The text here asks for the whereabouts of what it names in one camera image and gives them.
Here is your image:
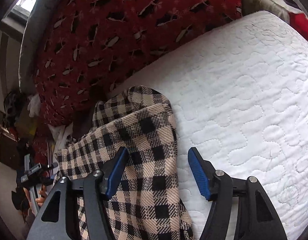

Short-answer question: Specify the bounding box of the beige black checkered cloth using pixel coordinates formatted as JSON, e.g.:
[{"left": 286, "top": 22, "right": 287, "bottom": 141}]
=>
[{"left": 56, "top": 86, "right": 193, "bottom": 239}]

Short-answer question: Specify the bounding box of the person's left hand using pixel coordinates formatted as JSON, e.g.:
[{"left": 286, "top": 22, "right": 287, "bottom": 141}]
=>
[{"left": 24, "top": 184, "right": 48, "bottom": 209}]

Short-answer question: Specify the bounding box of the white plastic bag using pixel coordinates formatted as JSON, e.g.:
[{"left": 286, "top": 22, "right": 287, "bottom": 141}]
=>
[{"left": 27, "top": 94, "right": 41, "bottom": 118}]

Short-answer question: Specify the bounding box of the white quilted mattress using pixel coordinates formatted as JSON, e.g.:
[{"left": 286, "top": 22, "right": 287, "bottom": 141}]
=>
[{"left": 112, "top": 11, "right": 308, "bottom": 239}]

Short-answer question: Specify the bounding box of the red penguin print blanket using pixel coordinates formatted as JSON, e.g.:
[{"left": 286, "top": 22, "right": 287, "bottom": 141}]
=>
[{"left": 33, "top": 0, "right": 242, "bottom": 126}]

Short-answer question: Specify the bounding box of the red pillow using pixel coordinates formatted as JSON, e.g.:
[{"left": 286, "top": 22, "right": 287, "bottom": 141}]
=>
[{"left": 289, "top": 12, "right": 308, "bottom": 41}]

